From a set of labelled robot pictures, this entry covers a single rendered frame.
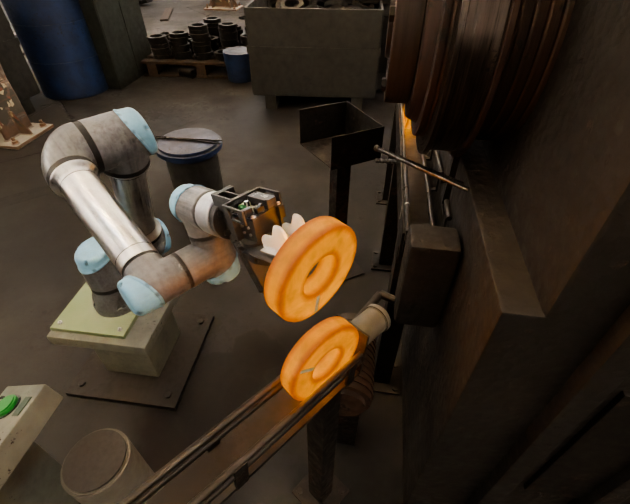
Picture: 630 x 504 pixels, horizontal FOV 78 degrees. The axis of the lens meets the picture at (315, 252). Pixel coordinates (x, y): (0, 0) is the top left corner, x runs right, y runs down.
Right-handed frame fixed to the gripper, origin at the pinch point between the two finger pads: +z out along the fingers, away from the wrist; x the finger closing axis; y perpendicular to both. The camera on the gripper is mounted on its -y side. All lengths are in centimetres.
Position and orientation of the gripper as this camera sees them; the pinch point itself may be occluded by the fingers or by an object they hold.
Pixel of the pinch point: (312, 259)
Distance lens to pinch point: 52.3
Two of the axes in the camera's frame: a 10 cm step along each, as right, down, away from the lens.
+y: -1.8, -8.4, -5.1
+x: 7.0, -4.8, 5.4
